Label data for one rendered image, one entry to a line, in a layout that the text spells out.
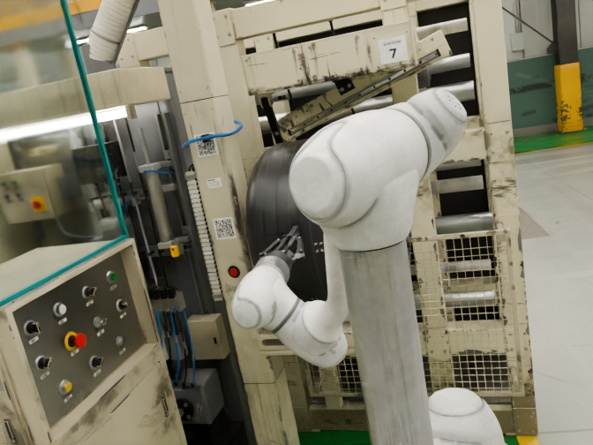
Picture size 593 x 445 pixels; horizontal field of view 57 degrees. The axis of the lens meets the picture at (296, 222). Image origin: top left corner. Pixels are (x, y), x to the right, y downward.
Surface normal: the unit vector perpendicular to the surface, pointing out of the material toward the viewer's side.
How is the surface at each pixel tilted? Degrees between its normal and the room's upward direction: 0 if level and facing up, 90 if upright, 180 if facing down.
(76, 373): 90
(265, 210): 64
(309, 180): 85
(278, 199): 59
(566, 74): 90
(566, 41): 90
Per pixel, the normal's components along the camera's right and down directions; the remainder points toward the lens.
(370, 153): 0.41, -0.34
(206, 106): -0.27, 0.28
